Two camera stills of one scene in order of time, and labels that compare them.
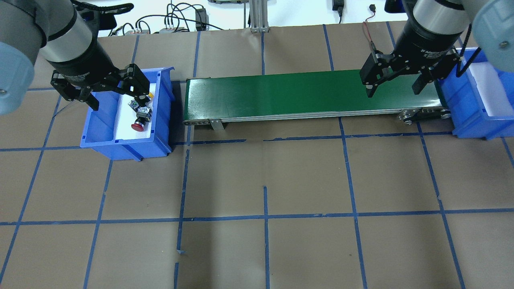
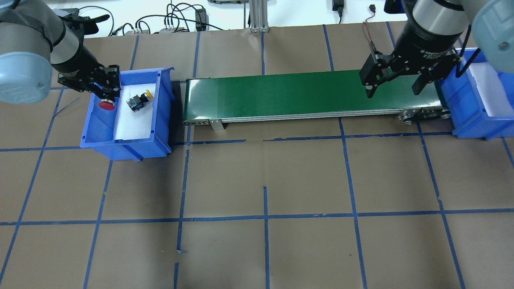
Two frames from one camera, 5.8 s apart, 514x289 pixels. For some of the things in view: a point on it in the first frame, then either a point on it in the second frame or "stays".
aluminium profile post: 258,10 stays
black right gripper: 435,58 stays
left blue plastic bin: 99,132 stays
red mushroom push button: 143,114 -> 107,104
